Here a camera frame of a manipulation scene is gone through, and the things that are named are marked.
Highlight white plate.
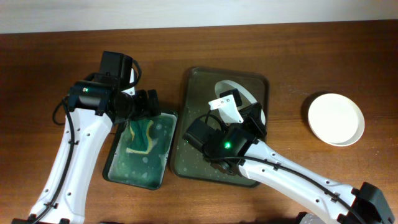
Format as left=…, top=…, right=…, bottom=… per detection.
left=307, top=93, right=365, bottom=136
left=314, top=131, right=364, bottom=147
left=208, top=80, right=257, bottom=124

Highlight green yellow sponge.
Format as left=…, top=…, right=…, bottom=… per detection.
left=126, top=119, right=157, bottom=155

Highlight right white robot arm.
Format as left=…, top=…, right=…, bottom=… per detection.
left=203, top=100, right=396, bottom=223

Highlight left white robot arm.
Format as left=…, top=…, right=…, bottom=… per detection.
left=11, top=81, right=160, bottom=224

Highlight large dark brown tray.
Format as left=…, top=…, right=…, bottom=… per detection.
left=170, top=67, right=269, bottom=188

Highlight small green wash tray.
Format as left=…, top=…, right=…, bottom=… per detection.
left=102, top=110, right=178, bottom=190

